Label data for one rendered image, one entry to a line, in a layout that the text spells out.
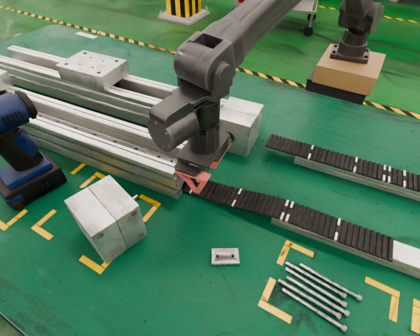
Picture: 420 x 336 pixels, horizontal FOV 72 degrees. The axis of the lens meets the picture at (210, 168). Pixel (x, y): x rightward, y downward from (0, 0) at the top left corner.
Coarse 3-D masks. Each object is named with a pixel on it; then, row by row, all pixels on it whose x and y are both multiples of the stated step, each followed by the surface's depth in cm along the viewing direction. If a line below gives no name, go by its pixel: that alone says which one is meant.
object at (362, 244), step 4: (360, 228) 53; (364, 228) 53; (360, 232) 52; (364, 232) 53; (368, 232) 52; (360, 236) 52; (364, 236) 52; (368, 236) 52; (360, 240) 51; (364, 240) 51; (368, 240) 52; (356, 244) 51; (360, 244) 51; (364, 244) 51; (368, 244) 51; (356, 248) 51; (360, 248) 50; (364, 248) 50
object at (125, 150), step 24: (48, 120) 68; (72, 120) 73; (96, 120) 68; (120, 120) 68; (48, 144) 71; (72, 144) 66; (96, 144) 62; (120, 144) 66; (144, 144) 66; (120, 168) 65; (144, 168) 61; (168, 168) 57; (168, 192) 61
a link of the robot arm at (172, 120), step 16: (224, 64) 40; (224, 80) 41; (176, 96) 43; (192, 96) 43; (208, 96) 43; (224, 96) 44; (160, 112) 41; (176, 112) 41; (192, 112) 44; (160, 128) 42; (176, 128) 42; (192, 128) 44; (160, 144) 45; (176, 144) 43
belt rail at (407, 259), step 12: (288, 228) 56; (300, 228) 55; (324, 240) 54; (348, 252) 53; (360, 252) 52; (396, 252) 50; (408, 252) 50; (384, 264) 51; (396, 264) 51; (408, 264) 49
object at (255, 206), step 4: (256, 196) 59; (260, 196) 59; (264, 196) 59; (256, 200) 58; (260, 200) 58; (252, 204) 58; (256, 204) 58; (260, 204) 58; (252, 208) 57; (256, 208) 57; (256, 212) 57
